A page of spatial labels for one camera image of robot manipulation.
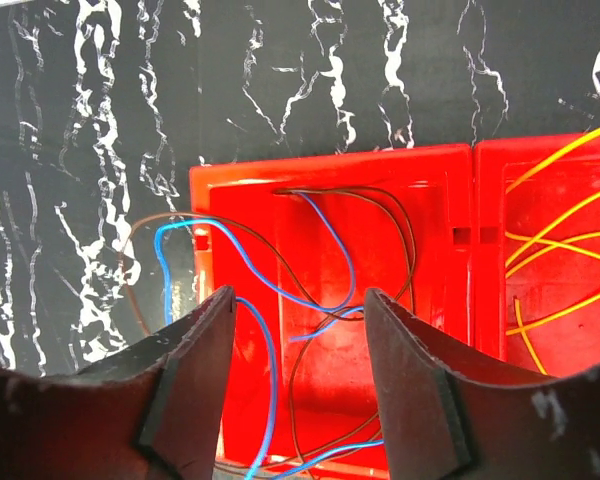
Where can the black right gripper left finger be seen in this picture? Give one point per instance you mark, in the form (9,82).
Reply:
(150,411)

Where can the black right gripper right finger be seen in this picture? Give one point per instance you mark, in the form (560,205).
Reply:
(448,411)

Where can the red plastic bin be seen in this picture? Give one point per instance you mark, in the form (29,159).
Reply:
(496,245)

